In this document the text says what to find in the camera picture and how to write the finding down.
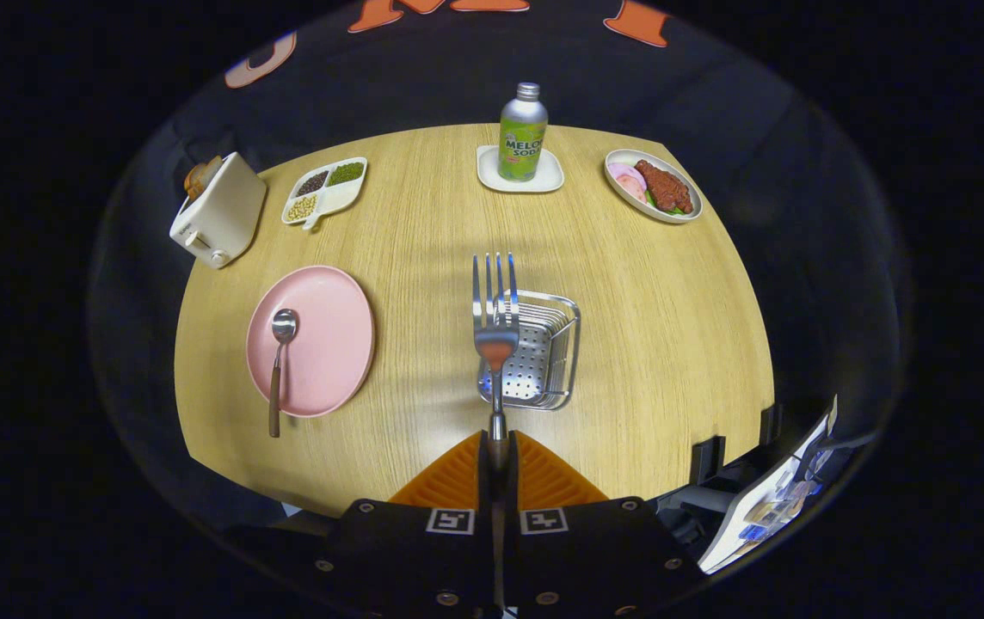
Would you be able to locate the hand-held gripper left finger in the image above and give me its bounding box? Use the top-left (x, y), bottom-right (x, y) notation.
top-left (310, 432), bottom-right (497, 616)

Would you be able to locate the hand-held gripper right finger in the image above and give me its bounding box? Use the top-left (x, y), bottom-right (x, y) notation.
top-left (504, 430), bottom-right (706, 616)

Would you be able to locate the silver fork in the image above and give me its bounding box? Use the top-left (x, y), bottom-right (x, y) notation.
top-left (470, 251), bottom-right (521, 469)

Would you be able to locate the wooden handled metal spoon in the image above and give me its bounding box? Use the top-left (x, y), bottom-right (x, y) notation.
top-left (268, 308), bottom-right (300, 439)

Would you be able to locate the white printed board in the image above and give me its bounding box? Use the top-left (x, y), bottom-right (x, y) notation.
top-left (698, 395), bottom-right (839, 575)

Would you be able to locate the pink round plate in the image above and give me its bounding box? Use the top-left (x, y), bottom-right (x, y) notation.
top-left (246, 265), bottom-right (377, 420)

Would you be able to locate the white divided tray with beans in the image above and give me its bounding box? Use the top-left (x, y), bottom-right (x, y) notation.
top-left (281, 156), bottom-right (369, 231)

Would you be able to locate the oval plate with food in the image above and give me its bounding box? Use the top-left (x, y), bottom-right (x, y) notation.
top-left (604, 149), bottom-right (704, 225)

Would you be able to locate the white square coaster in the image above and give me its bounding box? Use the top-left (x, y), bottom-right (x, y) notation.
top-left (476, 144), bottom-right (565, 194)

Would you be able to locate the white toaster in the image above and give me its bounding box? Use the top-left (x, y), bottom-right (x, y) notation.
top-left (169, 152), bottom-right (269, 271)

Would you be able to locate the green soda bottle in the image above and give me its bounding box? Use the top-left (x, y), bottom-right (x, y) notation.
top-left (497, 82), bottom-right (549, 182)

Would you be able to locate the toasted bread slice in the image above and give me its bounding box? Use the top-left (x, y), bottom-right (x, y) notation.
top-left (183, 155), bottom-right (224, 200)

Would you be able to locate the metal wire basket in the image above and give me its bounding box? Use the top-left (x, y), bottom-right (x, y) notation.
top-left (477, 290), bottom-right (582, 412)

